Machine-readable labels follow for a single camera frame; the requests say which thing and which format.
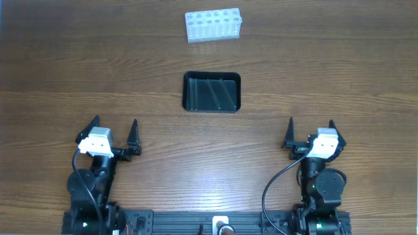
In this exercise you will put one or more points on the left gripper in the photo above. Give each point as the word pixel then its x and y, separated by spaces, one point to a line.
pixel 125 153

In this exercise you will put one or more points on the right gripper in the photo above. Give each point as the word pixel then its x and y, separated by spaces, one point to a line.
pixel 298 150

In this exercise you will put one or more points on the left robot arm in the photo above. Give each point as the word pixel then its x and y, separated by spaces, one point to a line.
pixel 98 182

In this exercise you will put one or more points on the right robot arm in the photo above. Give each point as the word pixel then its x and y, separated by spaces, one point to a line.
pixel 323 189

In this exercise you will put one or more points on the black tray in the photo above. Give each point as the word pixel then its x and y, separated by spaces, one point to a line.
pixel 202 94

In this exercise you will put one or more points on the white test tube rack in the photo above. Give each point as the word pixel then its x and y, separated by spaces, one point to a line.
pixel 214 26

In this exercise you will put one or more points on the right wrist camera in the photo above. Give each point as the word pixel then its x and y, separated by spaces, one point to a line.
pixel 324 143

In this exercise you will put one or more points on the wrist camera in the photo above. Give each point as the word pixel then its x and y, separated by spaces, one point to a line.
pixel 96 142
pixel 324 143

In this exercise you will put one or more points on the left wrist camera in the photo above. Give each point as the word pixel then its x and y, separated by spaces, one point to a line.
pixel 96 142

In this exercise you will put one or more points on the mounting rail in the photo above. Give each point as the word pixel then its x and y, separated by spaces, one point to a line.
pixel 183 223

